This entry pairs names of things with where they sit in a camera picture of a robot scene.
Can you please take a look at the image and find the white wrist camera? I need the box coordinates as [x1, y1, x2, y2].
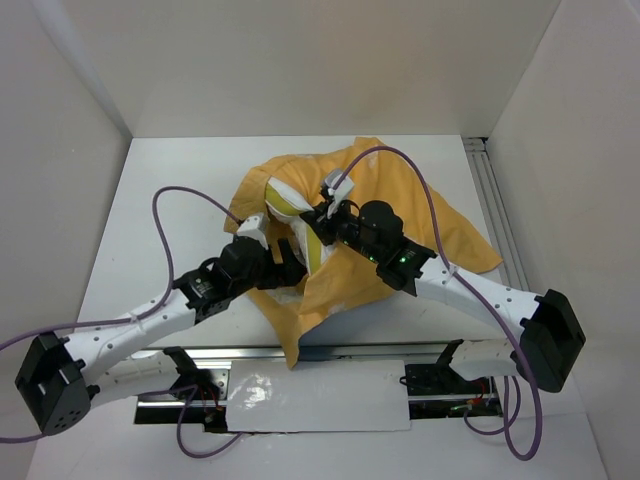
[236, 213, 269, 250]
[321, 169, 354, 218]

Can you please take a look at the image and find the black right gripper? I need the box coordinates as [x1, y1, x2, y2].
[300, 195, 383, 264]

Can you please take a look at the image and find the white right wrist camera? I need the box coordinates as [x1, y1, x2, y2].
[321, 169, 354, 218]

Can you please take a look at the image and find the white cover plate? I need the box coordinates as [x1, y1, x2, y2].
[226, 360, 411, 433]

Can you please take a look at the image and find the white pillow yellow trim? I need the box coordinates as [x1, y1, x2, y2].
[264, 177, 337, 280]

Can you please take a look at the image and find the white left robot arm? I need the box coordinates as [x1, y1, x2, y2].
[15, 237, 306, 436]

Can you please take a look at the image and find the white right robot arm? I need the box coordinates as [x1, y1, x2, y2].
[301, 200, 586, 393]

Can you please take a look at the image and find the aluminium side rail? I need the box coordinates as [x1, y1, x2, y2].
[462, 137, 529, 290]

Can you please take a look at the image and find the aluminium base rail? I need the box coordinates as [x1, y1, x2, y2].
[134, 343, 502, 434]

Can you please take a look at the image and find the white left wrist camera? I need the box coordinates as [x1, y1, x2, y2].
[236, 213, 269, 250]

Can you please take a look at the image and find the orange and blue pillowcase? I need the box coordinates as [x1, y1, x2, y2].
[230, 137, 502, 367]

